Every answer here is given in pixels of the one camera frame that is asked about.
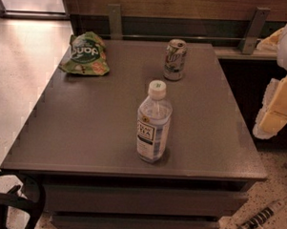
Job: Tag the green rice chip bag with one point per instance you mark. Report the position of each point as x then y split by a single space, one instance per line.
87 56

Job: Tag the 7up soda can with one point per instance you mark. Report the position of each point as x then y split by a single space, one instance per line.
175 56

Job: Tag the black chair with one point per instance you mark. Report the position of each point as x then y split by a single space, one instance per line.
11 199

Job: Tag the right metal wall bracket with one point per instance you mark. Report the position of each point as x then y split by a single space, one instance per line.
247 45

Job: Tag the clear blue plastic bottle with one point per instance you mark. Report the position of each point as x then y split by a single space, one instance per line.
153 122

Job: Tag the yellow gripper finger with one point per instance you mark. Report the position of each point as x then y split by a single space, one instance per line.
270 44
268 124

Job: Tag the metal wall bracket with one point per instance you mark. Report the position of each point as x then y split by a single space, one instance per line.
115 20
247 45

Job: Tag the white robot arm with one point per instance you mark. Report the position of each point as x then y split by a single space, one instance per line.
279 101

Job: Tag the left metal wall bracket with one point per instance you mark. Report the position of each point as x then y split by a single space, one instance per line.
115 20

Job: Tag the white power strip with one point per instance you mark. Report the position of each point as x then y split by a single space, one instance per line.
263 216

